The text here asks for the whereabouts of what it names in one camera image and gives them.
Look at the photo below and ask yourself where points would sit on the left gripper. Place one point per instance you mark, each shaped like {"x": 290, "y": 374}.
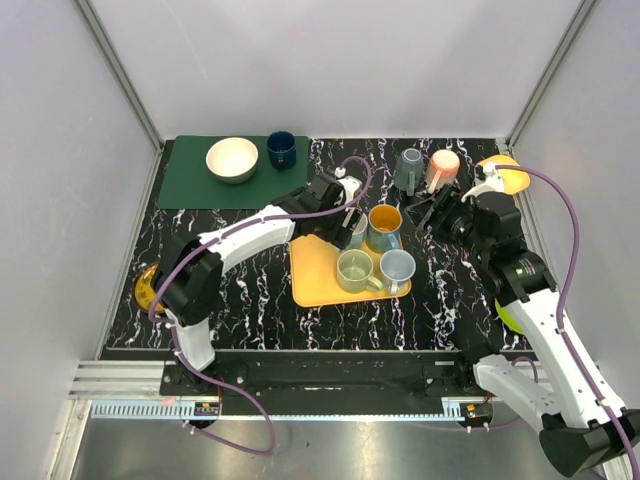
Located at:
{"x": 343, "y": 228}

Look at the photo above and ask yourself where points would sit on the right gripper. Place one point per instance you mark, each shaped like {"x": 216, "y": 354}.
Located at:
{"x": 447, "y": 201}

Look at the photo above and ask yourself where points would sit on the light blue faceted mug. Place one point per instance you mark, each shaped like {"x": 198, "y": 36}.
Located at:
{"x": 359, "y": 233}

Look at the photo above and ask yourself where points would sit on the pink mug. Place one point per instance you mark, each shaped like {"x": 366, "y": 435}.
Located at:
{"x": 442, "y": 169}

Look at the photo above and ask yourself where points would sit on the grey-blue faceted mug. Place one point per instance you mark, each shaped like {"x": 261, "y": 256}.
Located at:
{"x": 408, "y": 171}

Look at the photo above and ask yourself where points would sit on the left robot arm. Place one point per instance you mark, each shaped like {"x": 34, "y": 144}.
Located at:
{"x": 187, "y": 278}

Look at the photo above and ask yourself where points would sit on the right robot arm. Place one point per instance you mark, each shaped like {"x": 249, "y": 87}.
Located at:
{"x": 580, "y": 421}

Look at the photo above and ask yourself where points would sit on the orange-inside blue floral mug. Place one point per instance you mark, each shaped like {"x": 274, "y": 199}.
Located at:
{"x": 384, "y": 223}

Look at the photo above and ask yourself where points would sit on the pale green mug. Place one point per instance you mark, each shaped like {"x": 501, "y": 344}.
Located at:
{"x": 355, "y": 272}

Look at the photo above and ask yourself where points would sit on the pale blue-grey mug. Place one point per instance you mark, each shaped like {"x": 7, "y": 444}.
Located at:
{"x": 397, "y": 267}

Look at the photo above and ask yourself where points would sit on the dark blue mug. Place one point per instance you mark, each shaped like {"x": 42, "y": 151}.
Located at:
{"x": 281, "y": 148}

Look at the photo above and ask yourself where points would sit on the yellow plastic tray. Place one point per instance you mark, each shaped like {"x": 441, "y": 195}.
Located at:
{"x": 313, "y": 276}

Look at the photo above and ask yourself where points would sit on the yellow square dish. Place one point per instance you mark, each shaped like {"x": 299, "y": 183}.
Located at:
{"x": 515, "y": 181}

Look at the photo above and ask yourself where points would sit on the white bowl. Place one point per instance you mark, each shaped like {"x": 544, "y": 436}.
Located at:
{"x": 232, "y": 160}

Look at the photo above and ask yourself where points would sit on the lime green plate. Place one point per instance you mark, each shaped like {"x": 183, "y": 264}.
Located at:
{"x": 507, "y": 319}

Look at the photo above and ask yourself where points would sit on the dark green mat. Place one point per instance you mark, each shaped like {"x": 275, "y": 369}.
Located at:
{"x": 188, "y": 184}

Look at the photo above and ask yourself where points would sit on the yellow patterned saucer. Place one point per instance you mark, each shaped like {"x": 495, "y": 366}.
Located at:
{"x": 143, "y": 292}

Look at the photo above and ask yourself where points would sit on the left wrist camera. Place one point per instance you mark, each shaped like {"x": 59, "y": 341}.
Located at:
{"x": 351, "y": 185}

